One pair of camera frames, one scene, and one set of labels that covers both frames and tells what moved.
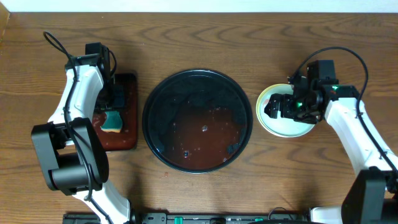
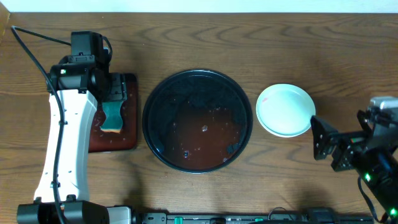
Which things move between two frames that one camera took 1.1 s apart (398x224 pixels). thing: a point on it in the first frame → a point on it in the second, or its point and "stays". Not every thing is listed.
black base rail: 194,218 stays
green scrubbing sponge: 113,122 stays
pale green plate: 281,127 stays
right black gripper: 286,110 → 347,139
